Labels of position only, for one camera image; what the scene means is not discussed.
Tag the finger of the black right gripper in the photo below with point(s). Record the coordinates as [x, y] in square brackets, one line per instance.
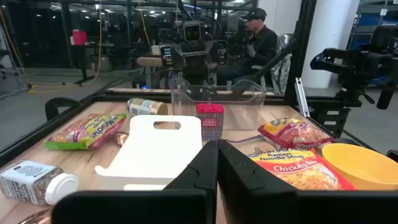
[222, 52]
[166, 56]

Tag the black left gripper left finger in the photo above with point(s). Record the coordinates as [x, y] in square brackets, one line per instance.
[186, 205]

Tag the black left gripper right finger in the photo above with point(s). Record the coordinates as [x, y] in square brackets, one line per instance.
[264, 205]

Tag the red yellow chicken ramen packet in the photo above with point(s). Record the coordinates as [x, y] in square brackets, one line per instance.
[298, 171]

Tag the tan cap spice jar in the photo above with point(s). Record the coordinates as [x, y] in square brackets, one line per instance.
[143, 107]

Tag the red lid spice tin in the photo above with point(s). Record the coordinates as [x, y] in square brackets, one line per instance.
[210, 121]

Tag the green pink Maruchan ramen packet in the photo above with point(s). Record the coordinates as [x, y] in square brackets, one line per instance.
[90, 130]

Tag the rose gold spoon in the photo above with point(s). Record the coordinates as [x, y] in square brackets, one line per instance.
[37, 219]

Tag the white cap spice jar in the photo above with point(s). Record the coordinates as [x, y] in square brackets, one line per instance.
[28, 180]

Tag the wooden background table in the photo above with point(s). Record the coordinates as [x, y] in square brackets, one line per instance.
[149, 61]

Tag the person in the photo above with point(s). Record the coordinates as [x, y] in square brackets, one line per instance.
[262, 43]

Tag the clear plastic bin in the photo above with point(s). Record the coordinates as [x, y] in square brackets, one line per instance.
[248, 102]

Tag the grey crumpled cover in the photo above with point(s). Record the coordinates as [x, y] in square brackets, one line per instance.
[281, 68]

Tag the white plastic bin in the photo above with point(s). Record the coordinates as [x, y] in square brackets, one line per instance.
[149, 149]

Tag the black background table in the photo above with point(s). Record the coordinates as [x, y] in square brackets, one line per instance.
[84, 62]

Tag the red box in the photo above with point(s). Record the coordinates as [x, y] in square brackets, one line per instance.
[79, 37]

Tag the copper spoon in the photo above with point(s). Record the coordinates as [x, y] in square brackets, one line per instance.
[120, 139]

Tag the yellow plastic bowl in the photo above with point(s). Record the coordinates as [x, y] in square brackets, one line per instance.
[363, 168]

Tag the black equipment on stand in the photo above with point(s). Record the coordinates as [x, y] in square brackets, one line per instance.
[351, 65]

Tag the blue storage shelving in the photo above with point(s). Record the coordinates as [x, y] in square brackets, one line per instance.
[370, 18]

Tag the silver aluminium bracket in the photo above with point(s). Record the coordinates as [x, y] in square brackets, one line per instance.
[301, 96]

